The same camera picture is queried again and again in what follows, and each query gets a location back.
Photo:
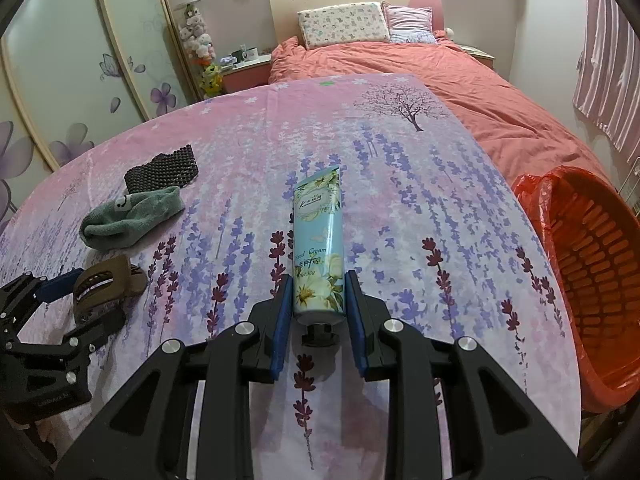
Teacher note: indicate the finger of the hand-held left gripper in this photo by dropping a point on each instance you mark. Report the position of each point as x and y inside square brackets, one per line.
[75, 345]
[60, 285]

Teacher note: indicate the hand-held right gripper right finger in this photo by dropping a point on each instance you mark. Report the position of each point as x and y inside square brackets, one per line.
[356, 325]

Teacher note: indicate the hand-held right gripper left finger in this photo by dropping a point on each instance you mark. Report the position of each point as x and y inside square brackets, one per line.
[282, 320]

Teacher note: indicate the brown hair claw clip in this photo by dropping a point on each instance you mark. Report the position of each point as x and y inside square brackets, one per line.
[100, 285]

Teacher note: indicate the light blue floral cream tube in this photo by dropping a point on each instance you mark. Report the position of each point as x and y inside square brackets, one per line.
[317, 260]

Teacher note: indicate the red laundry basket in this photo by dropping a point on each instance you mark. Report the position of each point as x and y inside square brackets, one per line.
[532, 195]

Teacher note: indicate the green plush sock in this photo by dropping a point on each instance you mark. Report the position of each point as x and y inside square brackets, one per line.
[130, 220]

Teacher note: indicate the pink lavender printed tablecloth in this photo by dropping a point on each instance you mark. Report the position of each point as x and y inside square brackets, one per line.
[400, 185]

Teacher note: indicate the black dotted knit cloth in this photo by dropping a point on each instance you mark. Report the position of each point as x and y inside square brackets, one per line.
[160, 170]

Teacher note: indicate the flower printed sliding wardrobe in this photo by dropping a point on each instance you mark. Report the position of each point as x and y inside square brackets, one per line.
[60, 85]

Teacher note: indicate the pink white nightstand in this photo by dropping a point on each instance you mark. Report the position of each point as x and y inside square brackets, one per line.
[245, 75]
[482, 55]

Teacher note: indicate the bed with red duvet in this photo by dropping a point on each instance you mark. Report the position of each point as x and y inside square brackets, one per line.
[500, 100]

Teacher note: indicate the white mug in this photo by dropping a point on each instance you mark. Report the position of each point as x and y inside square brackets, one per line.
[250, 53]

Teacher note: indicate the clear tube of plush toys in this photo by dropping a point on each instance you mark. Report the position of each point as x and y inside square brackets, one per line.
[197, 40]

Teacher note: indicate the white floral pillow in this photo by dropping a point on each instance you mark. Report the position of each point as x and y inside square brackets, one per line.
[345, 25]

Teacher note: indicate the white round lamp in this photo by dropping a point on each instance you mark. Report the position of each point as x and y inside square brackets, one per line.
[450, 33]

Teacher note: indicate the pink striped pillow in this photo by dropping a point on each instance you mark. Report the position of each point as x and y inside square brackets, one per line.
[410, 22]

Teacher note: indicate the cream pink headboard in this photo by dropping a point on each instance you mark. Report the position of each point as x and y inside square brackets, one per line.
[340, 0]

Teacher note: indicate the pink striped curtain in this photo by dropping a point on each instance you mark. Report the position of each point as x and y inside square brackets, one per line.
[610, 70]

